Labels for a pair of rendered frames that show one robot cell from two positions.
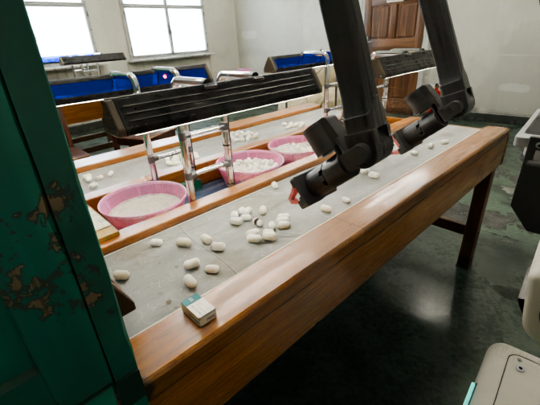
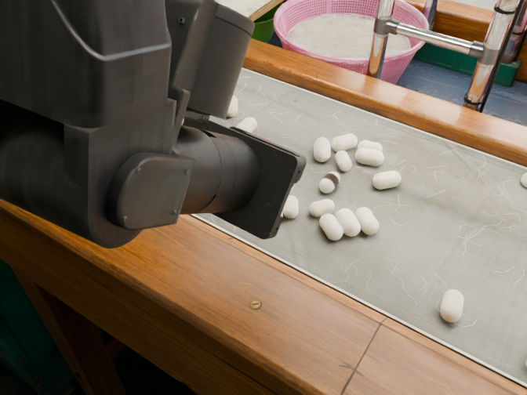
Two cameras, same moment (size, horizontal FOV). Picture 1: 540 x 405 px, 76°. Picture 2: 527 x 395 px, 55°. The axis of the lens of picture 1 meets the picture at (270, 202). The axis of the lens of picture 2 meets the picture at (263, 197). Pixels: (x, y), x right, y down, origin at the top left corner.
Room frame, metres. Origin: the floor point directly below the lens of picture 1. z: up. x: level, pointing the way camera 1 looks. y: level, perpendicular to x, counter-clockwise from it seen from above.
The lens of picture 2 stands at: (0.63, -0.38, 1.17)
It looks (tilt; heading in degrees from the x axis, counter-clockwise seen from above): 45 degrees down; 76
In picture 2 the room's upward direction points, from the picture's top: straight up
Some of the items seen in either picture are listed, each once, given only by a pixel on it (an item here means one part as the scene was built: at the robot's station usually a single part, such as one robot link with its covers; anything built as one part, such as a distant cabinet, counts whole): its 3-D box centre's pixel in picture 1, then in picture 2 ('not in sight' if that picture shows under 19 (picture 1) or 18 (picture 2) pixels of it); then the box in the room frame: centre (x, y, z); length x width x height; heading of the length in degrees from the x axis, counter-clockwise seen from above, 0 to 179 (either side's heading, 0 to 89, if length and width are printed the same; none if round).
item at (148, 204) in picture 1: (147, 213); (346, 51); (0.98, 0.39, 0.71); 0.22 x 0.22 x 0.06
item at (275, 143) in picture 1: (298, 153); not in sight; (1.47, -0.14, 0.72); 0.27 x 0.27 x 0.10
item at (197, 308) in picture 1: (198, 308); not in sight; (0.47, 0.14, 0.78); 0.06 x 0.04 x 0.02; 43
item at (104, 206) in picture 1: (146, 210); (347, 45); (0.98, 0.39, 0.72); 0.27 x 0.27 x 0.10
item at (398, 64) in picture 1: (413, 61); not in sight; (1.55, -0.64, 1.08); 0.62 x 0.08 x 0.07; 133
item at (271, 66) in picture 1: (310, 59); not in sight; (1.96, -0.26, 1.08); 0.62 x 0.08 x 0.07; 133
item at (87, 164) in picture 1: (207, 148); not in sight; (1.79, 0.32, 0.67); 1.81 x 0.12 x 0.19; 133
